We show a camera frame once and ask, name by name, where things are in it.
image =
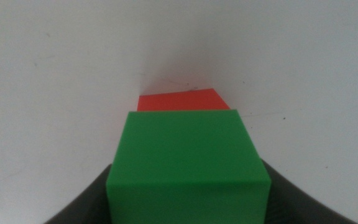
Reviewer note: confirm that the red cube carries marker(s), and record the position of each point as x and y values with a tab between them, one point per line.
182	101

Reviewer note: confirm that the green cube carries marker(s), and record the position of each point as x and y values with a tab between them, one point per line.
188	161

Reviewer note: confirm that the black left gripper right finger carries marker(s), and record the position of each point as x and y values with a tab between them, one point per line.
294	202

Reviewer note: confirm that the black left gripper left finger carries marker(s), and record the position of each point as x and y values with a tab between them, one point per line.
89	205

